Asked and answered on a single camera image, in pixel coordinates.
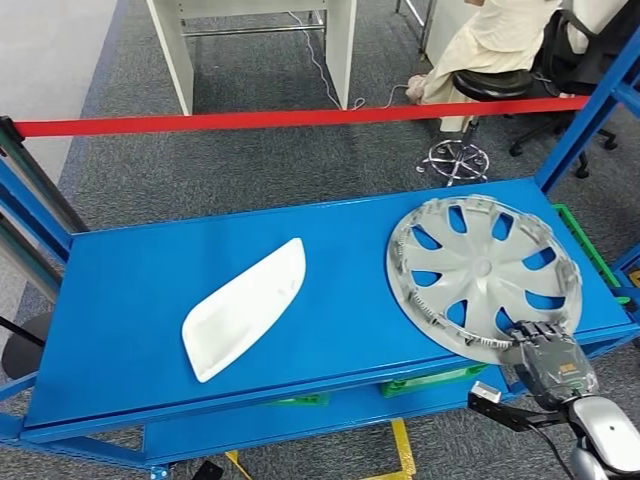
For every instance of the black office chair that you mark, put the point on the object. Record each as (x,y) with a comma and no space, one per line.
(555,66)

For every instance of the white desk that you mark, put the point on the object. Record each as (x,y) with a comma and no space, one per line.
(445,33)
(170,53)

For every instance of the person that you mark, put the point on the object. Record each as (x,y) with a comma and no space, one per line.
(490,40)

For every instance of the chrome barrier post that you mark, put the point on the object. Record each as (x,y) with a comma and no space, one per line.
(25,258)
(50,185)

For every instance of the black camera bracket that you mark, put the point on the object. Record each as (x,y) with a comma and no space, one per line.
(520,416)

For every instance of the green plastic crate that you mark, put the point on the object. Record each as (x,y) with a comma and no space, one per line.
(430,383)
(585,245)
(300,400)

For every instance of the white curved plastic part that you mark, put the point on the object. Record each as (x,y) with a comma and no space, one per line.
(240,311)

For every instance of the red barrier belt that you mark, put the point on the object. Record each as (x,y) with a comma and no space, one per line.
(250,121)

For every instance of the black robot foot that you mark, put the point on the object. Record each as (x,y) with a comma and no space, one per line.
(207,472)

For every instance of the black stool with chrome base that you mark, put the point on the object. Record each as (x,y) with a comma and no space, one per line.
(492,85)

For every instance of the silver plastic wheel hubcap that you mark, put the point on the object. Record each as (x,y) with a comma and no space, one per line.
(480,272)

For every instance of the yellow floor tape outline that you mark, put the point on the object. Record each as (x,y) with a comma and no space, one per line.
(635,278)

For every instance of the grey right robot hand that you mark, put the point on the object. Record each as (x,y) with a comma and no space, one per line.
(555,371)

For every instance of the black stanchion with round base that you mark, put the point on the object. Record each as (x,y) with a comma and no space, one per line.
(25,358)

